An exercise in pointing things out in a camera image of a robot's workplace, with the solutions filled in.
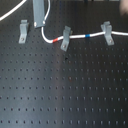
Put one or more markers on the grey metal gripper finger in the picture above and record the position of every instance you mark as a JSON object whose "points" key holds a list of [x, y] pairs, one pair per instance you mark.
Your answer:
{"points": [[38, 13]]}

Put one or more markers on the left grey cable clip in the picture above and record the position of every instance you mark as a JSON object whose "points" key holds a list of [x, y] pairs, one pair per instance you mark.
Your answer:
{"points": [[23, 31]]}

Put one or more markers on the grey cable clip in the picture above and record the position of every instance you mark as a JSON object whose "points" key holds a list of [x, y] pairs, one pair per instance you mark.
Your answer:
{"points": [[66, 38], [23, 31], [107, 29]]}

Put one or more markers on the middle grey cable clip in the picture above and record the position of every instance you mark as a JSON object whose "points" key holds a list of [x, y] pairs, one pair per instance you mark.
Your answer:
{"points": [[66, 38]]}

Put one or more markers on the right grey cable clip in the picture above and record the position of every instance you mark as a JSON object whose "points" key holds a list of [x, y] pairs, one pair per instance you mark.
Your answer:
{"points": [[107, 29]]}

